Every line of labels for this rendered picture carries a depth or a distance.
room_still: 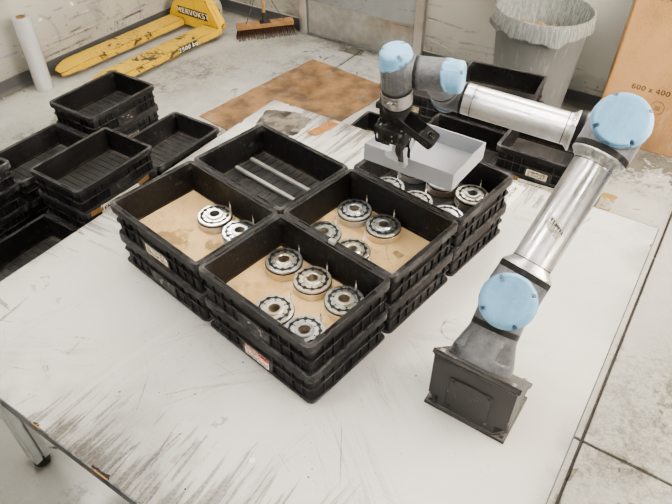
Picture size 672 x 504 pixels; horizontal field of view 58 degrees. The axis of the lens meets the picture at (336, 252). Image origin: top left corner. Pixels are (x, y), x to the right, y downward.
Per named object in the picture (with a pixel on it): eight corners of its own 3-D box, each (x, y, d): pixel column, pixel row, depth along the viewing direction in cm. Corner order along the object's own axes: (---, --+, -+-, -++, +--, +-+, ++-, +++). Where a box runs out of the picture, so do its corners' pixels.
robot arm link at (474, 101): (639, 130, 142) (440, 73, 155) (650, 117, 131) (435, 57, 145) (621, 177, 142) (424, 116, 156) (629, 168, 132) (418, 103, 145)
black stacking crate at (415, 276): (454, 254, 176) (459, 224, 168) (390, 311, 159) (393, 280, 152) (350, 198, 195) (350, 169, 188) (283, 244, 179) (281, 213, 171)
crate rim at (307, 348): (392, 286, 153) (393, 279, 151) (309, 357, 136) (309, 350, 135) (280, 218, 173) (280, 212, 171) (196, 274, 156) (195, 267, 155)
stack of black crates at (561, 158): (582, 222, 292) (611, 140, 261) (562, 258, 273) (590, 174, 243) (503, 194, 308) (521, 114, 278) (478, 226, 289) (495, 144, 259)
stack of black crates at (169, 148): (185, 167, 325) (174, 110, 303) (228, 186, 313) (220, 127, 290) (128, 206, 301) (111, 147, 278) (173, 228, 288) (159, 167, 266)
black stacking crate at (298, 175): (349, 198, 196) (349, 168, 188) (282, 243, 179) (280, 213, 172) (264, 152, 215) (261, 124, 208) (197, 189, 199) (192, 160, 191)
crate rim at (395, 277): (459, 229, 169) (460, 222, 168) (392, 286, 153) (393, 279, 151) (350, 173, 189) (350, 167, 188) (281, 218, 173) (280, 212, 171)
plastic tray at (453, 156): (482, 158, 172) (486, 142, 169) (451, 191, 159) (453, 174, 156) (399, 129, 183) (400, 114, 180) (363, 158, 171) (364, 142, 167)
